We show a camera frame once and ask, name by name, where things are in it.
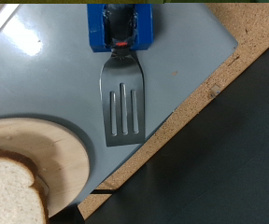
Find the metal spatula with blue block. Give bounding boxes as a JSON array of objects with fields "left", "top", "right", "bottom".
[{"left": 87, "top": 3, "right": 154, "bottom": 147}]

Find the white bread slice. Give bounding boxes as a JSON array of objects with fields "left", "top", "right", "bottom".
[{"left": 0, "top": 148, "right": 50, "bottom": 224}]

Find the silver toaster oven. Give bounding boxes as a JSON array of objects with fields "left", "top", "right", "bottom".
[{"left": 0, "top": 3, "right": 239, "bottom": 208}]

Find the round wooden cutting board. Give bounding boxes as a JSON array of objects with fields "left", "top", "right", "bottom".
[{"left": 0, "top": 117, "right": 91, "bottom": 218}]

